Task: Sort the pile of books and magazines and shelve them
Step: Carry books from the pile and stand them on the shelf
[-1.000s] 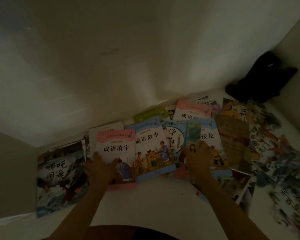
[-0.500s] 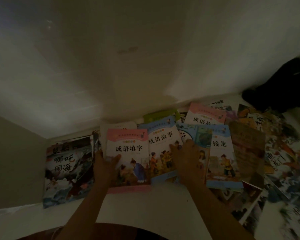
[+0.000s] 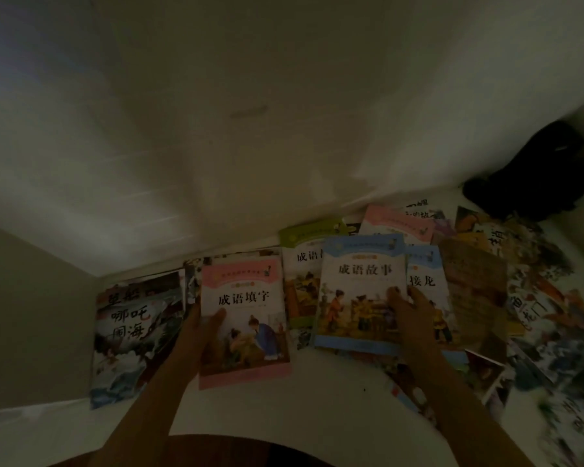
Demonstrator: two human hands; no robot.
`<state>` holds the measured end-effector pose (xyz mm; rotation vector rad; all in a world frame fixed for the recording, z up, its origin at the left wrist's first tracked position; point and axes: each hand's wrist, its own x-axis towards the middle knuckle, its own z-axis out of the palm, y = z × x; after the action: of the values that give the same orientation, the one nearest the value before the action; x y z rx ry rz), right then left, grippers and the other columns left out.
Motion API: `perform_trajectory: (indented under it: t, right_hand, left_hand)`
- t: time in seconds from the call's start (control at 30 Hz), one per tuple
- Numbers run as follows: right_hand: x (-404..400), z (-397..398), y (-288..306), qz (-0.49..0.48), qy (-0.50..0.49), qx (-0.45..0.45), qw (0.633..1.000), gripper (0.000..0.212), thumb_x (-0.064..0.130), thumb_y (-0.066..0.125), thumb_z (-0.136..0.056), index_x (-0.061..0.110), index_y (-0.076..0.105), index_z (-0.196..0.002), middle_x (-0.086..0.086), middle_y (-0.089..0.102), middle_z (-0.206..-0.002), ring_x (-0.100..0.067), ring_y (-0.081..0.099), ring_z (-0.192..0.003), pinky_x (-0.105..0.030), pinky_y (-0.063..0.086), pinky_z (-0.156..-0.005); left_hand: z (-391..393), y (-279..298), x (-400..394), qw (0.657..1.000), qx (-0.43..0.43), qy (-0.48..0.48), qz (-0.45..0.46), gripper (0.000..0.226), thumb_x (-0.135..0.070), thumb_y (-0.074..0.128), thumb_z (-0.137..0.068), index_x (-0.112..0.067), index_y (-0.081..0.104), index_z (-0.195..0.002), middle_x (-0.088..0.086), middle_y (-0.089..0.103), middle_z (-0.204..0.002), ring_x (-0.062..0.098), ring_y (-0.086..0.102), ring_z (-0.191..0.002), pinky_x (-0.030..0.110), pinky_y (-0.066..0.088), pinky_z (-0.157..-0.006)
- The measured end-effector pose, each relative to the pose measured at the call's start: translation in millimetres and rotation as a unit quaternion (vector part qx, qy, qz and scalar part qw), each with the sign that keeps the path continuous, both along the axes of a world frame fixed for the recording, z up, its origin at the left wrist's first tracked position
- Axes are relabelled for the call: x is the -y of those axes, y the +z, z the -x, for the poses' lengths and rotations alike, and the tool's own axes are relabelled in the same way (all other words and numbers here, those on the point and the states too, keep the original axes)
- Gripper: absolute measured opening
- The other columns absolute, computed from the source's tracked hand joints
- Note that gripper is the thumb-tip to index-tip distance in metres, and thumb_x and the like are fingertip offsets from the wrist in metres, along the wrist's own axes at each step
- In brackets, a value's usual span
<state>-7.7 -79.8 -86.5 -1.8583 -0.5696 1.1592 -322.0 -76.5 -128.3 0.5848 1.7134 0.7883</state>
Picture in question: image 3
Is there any person's left hand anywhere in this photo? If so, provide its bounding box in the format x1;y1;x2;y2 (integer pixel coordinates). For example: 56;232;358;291
173;305;227;380

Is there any person's right hand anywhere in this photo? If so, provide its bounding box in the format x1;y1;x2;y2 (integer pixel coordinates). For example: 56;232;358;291
385;285;448;380

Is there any ink-painted dragon picture book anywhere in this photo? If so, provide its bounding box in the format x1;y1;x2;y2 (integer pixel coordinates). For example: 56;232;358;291
90;274;186;410

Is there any pink-bordered picture book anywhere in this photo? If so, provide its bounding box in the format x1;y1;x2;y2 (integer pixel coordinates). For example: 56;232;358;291
198;255;293;390

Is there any blue-bordered picture book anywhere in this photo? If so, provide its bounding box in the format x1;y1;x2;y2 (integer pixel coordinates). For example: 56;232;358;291
313;233;409;357

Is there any pile of books and magazines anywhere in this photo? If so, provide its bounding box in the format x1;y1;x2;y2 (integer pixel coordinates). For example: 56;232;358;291
90;198;584;467

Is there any green-bordered picture book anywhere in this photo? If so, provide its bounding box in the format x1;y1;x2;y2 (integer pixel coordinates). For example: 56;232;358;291
278;216;347;351

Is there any person's right forearm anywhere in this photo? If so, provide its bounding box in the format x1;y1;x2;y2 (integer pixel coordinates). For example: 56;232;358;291
408;364;536;467

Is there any person's left forearm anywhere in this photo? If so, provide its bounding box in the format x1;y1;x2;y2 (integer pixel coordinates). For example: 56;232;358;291
90;364;201;467

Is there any person's dark clothing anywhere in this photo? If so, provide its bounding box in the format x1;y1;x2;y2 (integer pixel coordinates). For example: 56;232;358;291
53;435;332;467

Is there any black cloth object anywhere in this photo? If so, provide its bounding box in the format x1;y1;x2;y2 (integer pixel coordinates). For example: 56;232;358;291
462;120;584;222

